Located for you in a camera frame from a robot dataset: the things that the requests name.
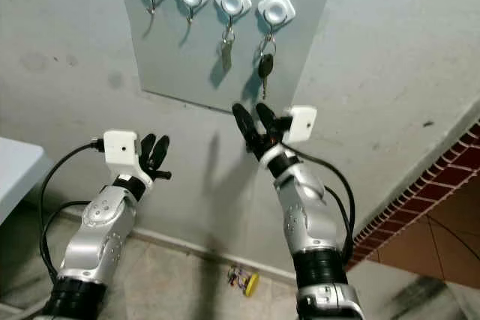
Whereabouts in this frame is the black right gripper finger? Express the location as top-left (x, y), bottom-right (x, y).
top-left (230, 103), bottom-right (264, 154)
top-left (255, 103), bottom-right (279, 139)

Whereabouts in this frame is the white plastic table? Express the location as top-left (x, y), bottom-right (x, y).
top-left (0, 136), bottom-right (45, 223)

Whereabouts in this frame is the small yellow toy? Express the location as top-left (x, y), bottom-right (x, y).
top-left (227, 264), bottom-right (261, 297)

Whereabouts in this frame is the red brick ledge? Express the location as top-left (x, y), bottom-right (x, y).
top-left (345, 120), bottom-right (480, 265)

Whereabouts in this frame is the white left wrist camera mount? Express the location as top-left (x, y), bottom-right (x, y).
top-left (103, 130), bottom-right (146, 183)

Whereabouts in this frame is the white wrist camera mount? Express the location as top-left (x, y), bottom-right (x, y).
top-left (103, 130), bottom-right (146, 183)
top-left (283, 105), bottom-right (318, 145)

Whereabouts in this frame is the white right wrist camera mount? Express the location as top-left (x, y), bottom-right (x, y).
top-left (283, 105), bottom-right (318, 145)

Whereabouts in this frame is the black car key with ring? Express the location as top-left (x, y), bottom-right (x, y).
top-left (257, 31), bottom-right (278, 101)

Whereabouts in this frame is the silver key with ring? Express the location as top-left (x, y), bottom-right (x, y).
top-left (220, 24), bottom-right (238, 72)

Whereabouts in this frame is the grey wall board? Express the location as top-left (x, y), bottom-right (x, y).
top-left (116, 0), bottom-right (341, 115)

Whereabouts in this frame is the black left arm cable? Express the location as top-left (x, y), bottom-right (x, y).
top-left (38, 139), bottom-right (105, 283)

